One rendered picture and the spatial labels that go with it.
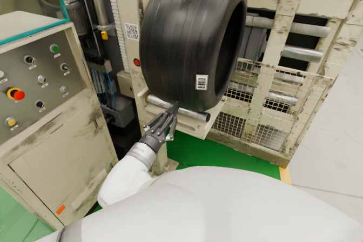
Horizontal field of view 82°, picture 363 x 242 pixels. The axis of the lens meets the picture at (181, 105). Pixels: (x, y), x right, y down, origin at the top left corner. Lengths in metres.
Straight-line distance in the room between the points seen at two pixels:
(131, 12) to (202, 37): 0.43
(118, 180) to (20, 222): 1.44
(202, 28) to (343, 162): 1.97
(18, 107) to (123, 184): 0.63
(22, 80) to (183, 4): 0.72
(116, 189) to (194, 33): 0.51
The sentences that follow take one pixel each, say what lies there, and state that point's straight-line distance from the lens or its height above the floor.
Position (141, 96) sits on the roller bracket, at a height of 0.95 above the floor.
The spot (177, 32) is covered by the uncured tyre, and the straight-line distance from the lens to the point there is 0.71.
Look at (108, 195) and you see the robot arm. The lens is 0.65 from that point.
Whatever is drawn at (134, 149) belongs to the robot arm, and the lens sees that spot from 0.69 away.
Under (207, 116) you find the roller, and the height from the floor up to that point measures 0.92.
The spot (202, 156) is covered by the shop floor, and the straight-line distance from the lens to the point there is 1.96.
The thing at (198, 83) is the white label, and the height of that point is 1.18.
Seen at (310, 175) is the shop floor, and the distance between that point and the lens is 2.14.
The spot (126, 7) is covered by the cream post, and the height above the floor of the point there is 1.32.
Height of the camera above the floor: 1.58
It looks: 40 degrees down
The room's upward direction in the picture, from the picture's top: straight up
